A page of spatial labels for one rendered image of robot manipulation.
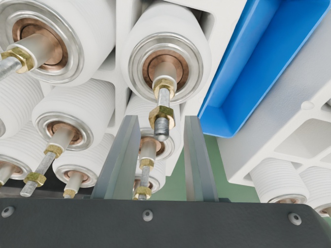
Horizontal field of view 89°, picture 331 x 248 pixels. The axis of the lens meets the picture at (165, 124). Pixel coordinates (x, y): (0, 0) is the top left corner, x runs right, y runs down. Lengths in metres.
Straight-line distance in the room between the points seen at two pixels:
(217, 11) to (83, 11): 0.14
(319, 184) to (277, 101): 0.22
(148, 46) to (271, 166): 0.38
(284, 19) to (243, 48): 0.09
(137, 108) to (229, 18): 0.16
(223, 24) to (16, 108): 0.30
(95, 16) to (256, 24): 0.34
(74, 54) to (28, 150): 0.23
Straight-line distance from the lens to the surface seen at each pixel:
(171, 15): 0.18
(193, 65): 0.18
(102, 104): 0.27
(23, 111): 0.32
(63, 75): 0.21
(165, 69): 0.16
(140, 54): 0.17
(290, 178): 0.45
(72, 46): 0.19
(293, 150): 0.49
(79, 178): 0.36
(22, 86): 0.33
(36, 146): 0.39
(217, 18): 0.24
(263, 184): 0.45
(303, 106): 0.37
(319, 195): 0.52
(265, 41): 0.45
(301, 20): 0.39
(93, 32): 0.20
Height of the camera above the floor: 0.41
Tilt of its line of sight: 48 degrees down
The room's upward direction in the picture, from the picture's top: 177 degrees counter-clockwise
